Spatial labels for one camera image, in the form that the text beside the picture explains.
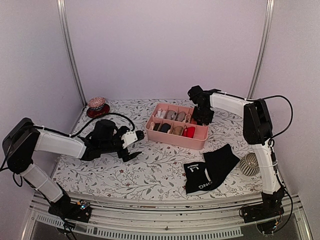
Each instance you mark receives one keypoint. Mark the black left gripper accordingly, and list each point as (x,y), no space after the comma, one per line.
(129,157)

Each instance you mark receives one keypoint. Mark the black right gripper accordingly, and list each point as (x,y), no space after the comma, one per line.
(207,121)

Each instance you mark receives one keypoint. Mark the pink divided storage box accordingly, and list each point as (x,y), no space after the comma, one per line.
(174,124)

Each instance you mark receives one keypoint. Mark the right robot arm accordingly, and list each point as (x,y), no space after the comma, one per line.
(257,130)

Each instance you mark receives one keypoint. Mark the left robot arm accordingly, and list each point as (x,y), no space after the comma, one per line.
(26,138)

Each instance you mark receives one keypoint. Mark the black underwear white lettering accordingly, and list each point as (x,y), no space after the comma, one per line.
(208,175)

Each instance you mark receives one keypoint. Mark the floral patterned table mat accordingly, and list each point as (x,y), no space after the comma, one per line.
(157,174)

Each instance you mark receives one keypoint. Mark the red patterned pincushion on saucer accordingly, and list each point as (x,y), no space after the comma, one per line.
(97,106)

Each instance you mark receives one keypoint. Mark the striped round cup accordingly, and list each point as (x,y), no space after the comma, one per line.
(249,165)

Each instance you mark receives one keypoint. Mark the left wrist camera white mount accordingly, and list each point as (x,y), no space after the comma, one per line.
(131,137)

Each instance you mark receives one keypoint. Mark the aluminium front rail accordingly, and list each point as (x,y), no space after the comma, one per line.
(200,219)

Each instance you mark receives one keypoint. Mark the right aluminium frame post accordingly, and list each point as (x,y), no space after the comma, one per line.
(262,47)

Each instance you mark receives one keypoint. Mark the aluminium frame post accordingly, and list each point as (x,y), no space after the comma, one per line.
(262,47)
(61,7)

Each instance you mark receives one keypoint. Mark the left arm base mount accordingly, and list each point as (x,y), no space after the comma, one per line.
(64,208)

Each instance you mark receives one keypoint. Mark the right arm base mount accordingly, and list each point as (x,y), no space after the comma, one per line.
(271,206)

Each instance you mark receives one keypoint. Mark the left aluminium frame post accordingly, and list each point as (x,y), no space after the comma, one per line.
(61,7)

